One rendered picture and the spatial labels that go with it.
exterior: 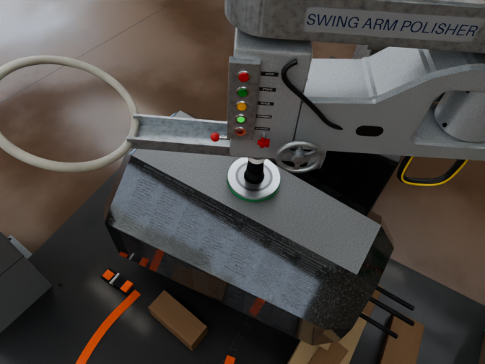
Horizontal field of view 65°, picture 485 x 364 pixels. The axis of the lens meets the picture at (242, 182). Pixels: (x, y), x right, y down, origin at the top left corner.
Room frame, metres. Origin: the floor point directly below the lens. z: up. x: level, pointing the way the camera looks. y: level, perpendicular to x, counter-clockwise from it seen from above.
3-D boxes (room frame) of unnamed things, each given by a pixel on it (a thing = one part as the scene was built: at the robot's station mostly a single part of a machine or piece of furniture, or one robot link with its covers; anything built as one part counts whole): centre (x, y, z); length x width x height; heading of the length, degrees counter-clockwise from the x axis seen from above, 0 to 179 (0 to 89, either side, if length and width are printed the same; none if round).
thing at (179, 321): (0.57, 0.27, 0.07); 0.30 x 0.12 x 0.12; 56
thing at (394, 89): (0.93, -0.44, 1.31); 0.74 x 0.23 x 0.49; 92
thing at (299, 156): (0.82, -0.17, 1.20); 0.15 x 0.10 x 0.15; 92
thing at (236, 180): (0.93, -0.04, 0.88); 0.21 x 0.21 x 0.01
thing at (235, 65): (0.82, 0.02, 1.38); 0.08 x 0.03 x 0.28; 92
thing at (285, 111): (0.94, -0.12, 1.33); 0.36 x 0.22 x 0.45; 92
